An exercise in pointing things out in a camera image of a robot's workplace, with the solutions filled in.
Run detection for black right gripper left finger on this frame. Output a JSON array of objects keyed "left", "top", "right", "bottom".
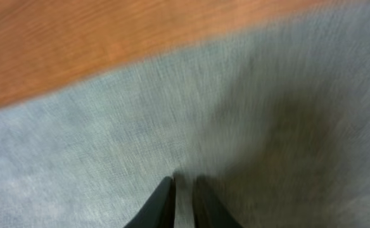
[{"left": 124, "top": 176, "right": 175, "bottom": 228}]

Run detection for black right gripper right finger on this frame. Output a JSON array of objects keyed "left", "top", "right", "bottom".
[{"left": 192, "top": 176, "right": 242, "bottom": 228}]

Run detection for light blue denim jeans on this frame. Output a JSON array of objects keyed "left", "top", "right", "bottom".
[{"left": 0, "top": 1, "right": 370, "bottom": 227}]

